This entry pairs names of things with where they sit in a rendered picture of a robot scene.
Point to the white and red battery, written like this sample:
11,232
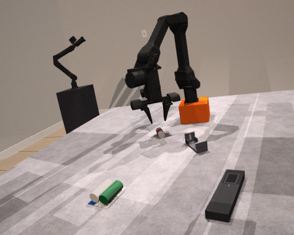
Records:
160,132

